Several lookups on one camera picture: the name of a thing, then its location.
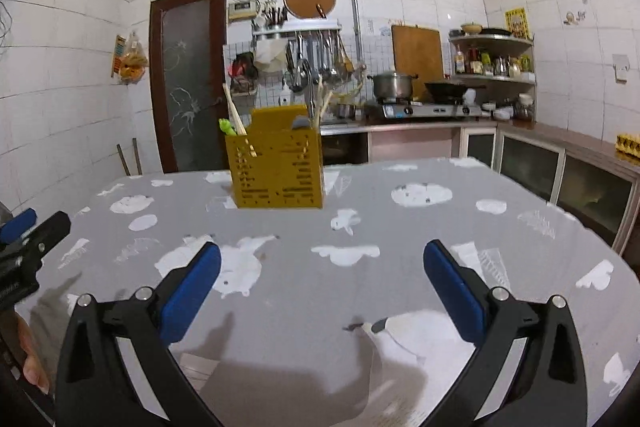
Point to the grey printed tablecloth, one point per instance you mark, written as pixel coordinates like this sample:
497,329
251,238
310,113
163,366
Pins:
320,217

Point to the plastic bag of oranges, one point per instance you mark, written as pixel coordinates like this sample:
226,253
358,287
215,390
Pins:
135,62

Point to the steel sink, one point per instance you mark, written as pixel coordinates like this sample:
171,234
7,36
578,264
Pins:
345,125

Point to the metal corner shelf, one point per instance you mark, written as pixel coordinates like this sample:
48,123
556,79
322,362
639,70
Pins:
500,79

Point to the row of condiment bottles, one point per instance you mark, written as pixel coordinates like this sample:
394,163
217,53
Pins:
490,64

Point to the row of hanging utensils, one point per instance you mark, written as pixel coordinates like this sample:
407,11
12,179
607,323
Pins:
320,62

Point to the kitchen counter cabinet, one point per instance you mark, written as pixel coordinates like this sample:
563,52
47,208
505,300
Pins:
530,157

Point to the yellow egg tray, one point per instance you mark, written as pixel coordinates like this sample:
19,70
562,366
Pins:
628,143

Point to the glass jar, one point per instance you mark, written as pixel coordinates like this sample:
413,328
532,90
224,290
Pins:
524,109

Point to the steel gas stove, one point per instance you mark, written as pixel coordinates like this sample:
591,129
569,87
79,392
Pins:
430,110

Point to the yellow slotted utensil holder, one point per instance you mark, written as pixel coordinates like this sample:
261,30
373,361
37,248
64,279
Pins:
275,167

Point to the red and black bag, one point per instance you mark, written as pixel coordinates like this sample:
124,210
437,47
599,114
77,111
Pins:
243,72

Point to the ceramic bowl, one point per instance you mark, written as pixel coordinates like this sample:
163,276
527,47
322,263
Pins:
471,29

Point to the white electrical box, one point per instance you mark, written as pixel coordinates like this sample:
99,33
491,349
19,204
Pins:
242,10

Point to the wall utensil rack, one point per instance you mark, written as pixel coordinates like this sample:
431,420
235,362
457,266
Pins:
295,33

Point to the black wok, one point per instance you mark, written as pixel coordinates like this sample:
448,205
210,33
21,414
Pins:
450,90

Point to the yellow wall poster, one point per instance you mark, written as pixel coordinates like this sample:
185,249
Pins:
516,23

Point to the white hanging cloth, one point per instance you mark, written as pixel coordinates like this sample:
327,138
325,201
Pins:
270,56

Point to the knife holder with knives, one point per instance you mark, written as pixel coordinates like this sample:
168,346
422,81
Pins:
275,17

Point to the white dish soap bottle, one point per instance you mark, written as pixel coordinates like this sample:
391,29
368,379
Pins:
284,96

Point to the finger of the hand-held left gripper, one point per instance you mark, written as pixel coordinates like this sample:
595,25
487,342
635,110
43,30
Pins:
17,224
47,237

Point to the black pan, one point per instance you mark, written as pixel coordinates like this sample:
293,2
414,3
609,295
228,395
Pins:
494,32

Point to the white wall switch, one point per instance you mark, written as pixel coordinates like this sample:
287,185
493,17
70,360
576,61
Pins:
620,67

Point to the stack of white bowls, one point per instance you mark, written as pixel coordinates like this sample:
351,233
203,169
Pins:
500,112

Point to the wooden stick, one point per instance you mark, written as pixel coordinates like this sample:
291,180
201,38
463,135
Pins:
137,156
123,162

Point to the rectangular wooden cutting board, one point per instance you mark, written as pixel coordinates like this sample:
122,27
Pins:
417,54

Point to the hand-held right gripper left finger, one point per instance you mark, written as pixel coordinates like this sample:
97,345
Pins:
192,292

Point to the person's left hand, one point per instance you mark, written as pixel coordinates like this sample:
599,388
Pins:
35,362

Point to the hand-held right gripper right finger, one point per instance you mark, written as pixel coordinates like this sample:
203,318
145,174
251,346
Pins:
452,289

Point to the steel cooking pot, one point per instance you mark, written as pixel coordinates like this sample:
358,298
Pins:
392,87

